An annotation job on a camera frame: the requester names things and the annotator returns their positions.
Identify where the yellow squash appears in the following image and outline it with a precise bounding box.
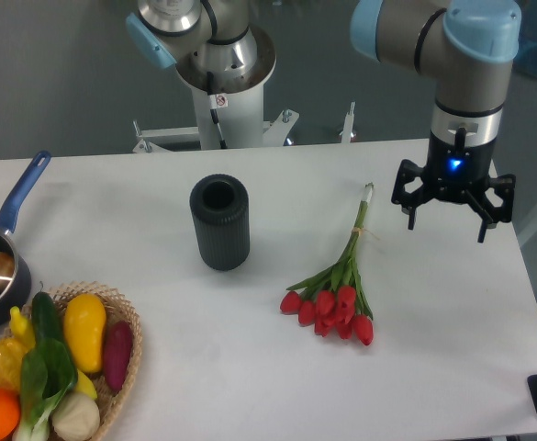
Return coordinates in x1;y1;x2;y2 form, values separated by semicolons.
63;293;106;374

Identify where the blue handled saucepan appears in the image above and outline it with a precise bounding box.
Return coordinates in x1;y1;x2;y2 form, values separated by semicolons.
0;151;51;326

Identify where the small yellow pepper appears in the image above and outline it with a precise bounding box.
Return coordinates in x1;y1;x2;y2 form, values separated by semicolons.
9;306;36;350

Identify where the green bok choy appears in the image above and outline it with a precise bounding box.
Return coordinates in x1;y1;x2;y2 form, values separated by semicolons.
11;337;79;441

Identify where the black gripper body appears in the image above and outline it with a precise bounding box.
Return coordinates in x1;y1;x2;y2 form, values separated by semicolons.
421;130;496;203

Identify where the purple sweet potato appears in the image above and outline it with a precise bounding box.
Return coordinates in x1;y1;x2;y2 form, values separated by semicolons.
103;321;133;392

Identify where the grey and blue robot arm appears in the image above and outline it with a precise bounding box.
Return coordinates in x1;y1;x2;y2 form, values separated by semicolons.
126;1;521;230

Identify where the woven wicker basket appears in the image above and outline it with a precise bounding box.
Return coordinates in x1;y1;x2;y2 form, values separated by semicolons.
0;282;142;440

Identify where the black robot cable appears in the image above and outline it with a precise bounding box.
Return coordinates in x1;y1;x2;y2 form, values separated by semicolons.
205;71;229;151

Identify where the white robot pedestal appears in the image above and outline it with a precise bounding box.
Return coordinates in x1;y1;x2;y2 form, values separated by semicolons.
133;25;300;153

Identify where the dark green cucumber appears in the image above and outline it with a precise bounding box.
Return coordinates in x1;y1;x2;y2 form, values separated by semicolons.
31;291;66;345

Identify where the dark grey ribbed vase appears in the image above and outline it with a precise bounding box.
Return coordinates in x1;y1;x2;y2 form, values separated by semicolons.
189;174;251;271

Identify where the yellow bell pepper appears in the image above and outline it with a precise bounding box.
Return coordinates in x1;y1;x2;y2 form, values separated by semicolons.
0;337;29;393

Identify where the red tulip bouquet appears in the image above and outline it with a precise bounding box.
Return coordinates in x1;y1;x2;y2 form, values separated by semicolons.
279;183;375;346

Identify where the beige garlic bulb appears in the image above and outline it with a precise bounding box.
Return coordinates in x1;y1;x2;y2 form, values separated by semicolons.
51;392;100;441

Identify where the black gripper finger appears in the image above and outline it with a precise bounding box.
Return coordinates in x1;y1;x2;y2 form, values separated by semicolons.
391;159;436;230
463;174;516;243

